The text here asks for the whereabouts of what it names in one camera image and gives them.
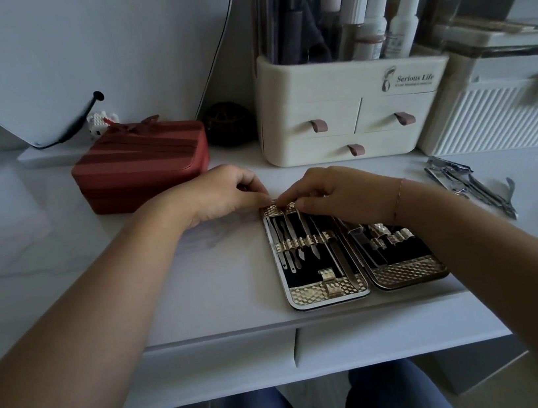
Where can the gold and black manicure case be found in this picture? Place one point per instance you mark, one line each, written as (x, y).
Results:
(328, 273)

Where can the wide white desk drawer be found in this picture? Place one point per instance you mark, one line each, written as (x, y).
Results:
(212, 371)

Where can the person's right forearm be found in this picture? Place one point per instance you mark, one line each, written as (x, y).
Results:
(518, 276)

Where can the dark cosmetic tube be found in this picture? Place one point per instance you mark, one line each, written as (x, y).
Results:
(292, 33)

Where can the dark round woven ball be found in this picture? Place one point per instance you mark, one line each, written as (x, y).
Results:
(228, 123)

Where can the person's left forearm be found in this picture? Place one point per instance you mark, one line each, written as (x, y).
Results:
(78, 338)

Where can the person's right fingers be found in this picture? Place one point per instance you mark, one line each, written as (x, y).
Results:
(305, 196)

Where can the white round-cornered mirror panel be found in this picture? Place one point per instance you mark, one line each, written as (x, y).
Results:
(77, 48)

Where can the person's left fingers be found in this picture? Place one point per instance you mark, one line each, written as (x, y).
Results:
(254, 191)

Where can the white bottle with pink label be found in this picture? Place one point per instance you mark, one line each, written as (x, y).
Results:
(370, 27)

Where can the thin metal manicure tool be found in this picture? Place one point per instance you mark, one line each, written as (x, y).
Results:
(309, 238)
(279, 244)
(293, 243)

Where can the cream cosmetic organizer with drawers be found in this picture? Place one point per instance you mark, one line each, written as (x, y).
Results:
(336, 112)

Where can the slanted metal tweezers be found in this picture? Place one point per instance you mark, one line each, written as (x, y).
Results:
(343, 261)

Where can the white ribbed storage box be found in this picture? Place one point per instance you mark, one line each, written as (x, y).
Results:
(496, 114)

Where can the person's right leg in jeans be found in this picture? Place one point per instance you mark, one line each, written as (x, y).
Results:
(396, 395)

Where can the silver cuticle nipper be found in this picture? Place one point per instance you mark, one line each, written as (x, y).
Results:
(490, 197)

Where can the person's left hand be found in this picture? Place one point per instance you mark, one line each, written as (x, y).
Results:
(212, 194)

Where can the person's right hand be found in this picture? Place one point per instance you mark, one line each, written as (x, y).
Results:
(347, 195)

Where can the red striped zip case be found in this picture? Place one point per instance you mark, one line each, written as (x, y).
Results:
(141, 167)

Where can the small white toy figure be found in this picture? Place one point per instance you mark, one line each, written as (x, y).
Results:
(100, 121)

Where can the beige cosmetic tube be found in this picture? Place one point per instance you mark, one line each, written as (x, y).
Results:
(348, 25)

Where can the white bottle with round cap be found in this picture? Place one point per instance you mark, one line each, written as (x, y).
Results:
(403, 25)

